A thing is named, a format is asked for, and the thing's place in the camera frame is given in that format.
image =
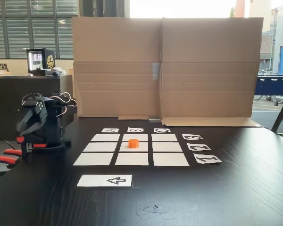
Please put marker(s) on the round orange token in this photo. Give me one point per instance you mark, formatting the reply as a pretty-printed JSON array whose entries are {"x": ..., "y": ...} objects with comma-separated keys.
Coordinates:
[{"x": 133, "y": 143}]

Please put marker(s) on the white grid square paper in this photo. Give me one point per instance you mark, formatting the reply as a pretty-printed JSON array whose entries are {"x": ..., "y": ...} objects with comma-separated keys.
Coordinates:
[
  {"x": 171, "y": 159},
  {"x": 106, "y": 137},
  {"x": 167, "y": 147},
  {"x": 123, "y": 148},
  {"x": 164, "y": 137},
  {"x": 93, "y": 159},
  {"x": 100, "y": 147},
  {"x": 141, "y": 137},
  {"x": 132, "y": 159}
]

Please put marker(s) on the dark wooden counter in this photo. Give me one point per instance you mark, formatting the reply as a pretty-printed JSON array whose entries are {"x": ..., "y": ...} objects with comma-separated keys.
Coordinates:
[{"x": 4, "y": 106}]

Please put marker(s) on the white grey bundle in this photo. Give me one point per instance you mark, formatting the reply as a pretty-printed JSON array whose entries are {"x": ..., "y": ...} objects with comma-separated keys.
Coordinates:
[{"x": 55, "y": 72}]

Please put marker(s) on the red black spring clamp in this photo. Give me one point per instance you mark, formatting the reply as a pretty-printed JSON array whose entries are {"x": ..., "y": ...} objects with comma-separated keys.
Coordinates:
[{"x": 4, "y": 160}]

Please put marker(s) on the black mini fridge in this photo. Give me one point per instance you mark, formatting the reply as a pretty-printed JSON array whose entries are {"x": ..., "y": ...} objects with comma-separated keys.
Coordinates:
[{"x": 49, "y": 61}]

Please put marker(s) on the orange white small box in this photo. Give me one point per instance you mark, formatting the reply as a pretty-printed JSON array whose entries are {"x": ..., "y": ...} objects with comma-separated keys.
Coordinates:
[{"x": 2, "y": 73}]

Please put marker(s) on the dark glass bottles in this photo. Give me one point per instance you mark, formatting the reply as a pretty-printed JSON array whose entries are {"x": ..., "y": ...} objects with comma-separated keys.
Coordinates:
[{"x": 3, "y": 67}]

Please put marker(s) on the paper sheet letter A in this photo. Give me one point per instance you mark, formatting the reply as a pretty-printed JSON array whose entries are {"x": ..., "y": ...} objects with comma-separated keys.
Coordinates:
[{"x": 105, "y": 131}]

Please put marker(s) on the white arrow paper sheet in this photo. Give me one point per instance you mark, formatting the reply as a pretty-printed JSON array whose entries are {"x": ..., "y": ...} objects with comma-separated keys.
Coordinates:
[{"x": 94, "y": 180}]

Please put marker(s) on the paper sheet letter B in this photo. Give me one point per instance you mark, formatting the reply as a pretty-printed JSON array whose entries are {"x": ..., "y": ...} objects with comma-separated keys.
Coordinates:
[{"x": 129, "y": 131}]

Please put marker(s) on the grey tape strip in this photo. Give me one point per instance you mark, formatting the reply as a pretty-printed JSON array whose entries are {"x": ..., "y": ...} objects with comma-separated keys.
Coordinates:
[
  {"x": 154, "y": 120},
  {"x": 155, "y": 71}
]

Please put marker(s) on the paper sheet letter C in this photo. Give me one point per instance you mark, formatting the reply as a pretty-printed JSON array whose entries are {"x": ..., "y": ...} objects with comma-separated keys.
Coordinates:
[{"x": 156, "y": 131}]

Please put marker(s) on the clear tape scraps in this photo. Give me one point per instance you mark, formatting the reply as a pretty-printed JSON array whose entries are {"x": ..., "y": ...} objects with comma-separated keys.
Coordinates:
[{"x": 153, "y": 212}]

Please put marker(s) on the paper sheet number 3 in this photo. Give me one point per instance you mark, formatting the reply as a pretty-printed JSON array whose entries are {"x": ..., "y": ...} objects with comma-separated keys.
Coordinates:
[{"x": 185, "y": 138}]

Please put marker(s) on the paper sheet number 2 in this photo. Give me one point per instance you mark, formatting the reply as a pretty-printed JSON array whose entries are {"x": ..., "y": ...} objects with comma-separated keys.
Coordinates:
[{"x": 191, "y": 148}]

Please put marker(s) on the paper sheet number 1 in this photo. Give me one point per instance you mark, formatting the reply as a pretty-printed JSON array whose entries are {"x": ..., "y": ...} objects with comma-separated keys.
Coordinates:
[{"x": 200, "y": 161}]

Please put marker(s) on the large brown cardboard box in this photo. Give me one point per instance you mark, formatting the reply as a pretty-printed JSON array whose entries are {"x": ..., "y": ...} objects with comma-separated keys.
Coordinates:
[{"x": 202, "y": 58}]

